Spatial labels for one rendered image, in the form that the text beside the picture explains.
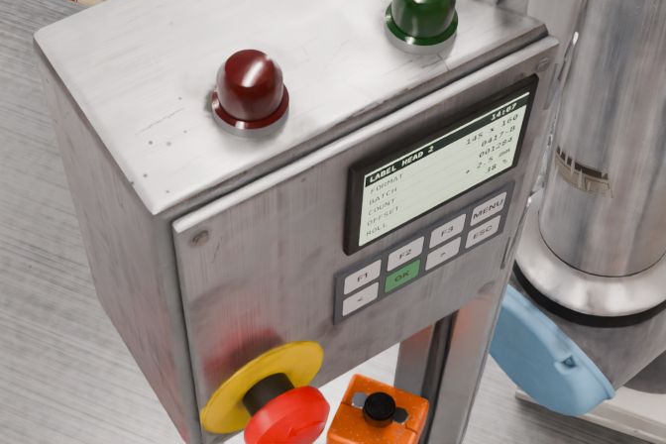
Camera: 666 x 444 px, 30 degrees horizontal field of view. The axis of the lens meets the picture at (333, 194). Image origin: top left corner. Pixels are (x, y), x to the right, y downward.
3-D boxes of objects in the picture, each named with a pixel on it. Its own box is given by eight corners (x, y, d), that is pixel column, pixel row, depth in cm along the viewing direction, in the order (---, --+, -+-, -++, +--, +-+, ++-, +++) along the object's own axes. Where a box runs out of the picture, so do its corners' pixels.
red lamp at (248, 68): (198, 97, 42) (193, 53, 40) (264, 67, 43) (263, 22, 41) (237, 150, 41) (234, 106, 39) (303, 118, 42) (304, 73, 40)
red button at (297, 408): (222, 389, 50) (260, 448, 49) (301, 345, 52) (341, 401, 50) (226, 428, 54) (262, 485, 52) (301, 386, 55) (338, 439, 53)
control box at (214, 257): (94, 297, 59) (24, 29, 44) (388, 148, 65) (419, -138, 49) (198, 468, 55) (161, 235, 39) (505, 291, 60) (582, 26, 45)
